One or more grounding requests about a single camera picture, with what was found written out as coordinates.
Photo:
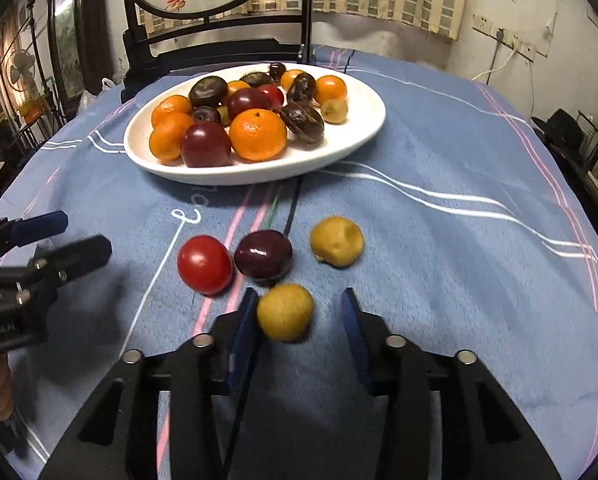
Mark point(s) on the small yellow green fruit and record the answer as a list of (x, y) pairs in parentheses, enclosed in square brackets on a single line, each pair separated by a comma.
[(224, 116)]

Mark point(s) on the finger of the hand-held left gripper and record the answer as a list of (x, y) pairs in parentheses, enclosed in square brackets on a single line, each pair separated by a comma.
[(39, 225), (79, 255)]

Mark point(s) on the orange mandarin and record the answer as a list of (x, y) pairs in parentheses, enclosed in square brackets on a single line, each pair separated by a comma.
[(257, 134), (235, 87), (171, 109), (170, 136)]

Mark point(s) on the red plum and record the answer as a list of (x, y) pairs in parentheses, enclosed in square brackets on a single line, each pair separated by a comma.
[(249, 102), (205, 144)]

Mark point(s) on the standing electric fan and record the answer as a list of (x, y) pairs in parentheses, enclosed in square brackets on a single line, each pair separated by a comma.
[(19, 67)]

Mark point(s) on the white wall socket strip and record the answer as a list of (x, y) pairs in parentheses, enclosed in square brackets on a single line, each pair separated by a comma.
[(516, 42)]

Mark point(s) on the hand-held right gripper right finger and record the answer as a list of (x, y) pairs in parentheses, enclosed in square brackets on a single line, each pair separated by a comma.
[(351, 320)]

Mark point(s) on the small dark purple plum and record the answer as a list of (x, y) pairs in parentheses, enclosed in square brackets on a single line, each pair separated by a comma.
[(206, 114)]

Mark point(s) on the tan longan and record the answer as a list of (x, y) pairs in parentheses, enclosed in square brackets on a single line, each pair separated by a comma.
[(284, 311), (334, 110), (337, 241)]

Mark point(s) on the small orange kumquat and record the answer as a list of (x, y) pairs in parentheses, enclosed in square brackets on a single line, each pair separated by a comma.
[(330, 89), (289, 79)]

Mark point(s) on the black bag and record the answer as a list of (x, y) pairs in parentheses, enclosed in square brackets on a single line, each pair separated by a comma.
[(564, 130)]

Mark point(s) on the white plastic bag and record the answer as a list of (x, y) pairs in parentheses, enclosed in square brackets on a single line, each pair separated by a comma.
[(95, 95)]

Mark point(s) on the white wall socket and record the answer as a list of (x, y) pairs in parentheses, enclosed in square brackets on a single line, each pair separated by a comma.
[(482, 24)]

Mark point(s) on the red cherry tomato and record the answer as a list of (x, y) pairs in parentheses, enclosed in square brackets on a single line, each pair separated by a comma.
[(277, 95), (205, 264)]

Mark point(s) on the blue striped tablecloth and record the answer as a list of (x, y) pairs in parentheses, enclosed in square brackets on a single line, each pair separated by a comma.
[(429, 260)]

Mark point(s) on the dark red cherry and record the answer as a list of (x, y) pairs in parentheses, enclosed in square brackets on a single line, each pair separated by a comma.
[(277, 71), (263, 255)]

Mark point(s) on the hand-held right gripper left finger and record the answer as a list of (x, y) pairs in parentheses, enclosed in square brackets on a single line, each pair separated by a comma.
[(246, 320)]

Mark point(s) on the white oval plate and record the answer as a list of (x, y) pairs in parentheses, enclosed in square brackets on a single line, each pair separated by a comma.
[(339, 145)]

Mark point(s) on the round embroidered screen black stand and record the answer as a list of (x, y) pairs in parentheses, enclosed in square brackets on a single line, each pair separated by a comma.
[(144, 67)]

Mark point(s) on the dark wooden glass cabinet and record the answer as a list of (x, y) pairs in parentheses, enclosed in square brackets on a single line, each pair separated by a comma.
[(79, 35)]

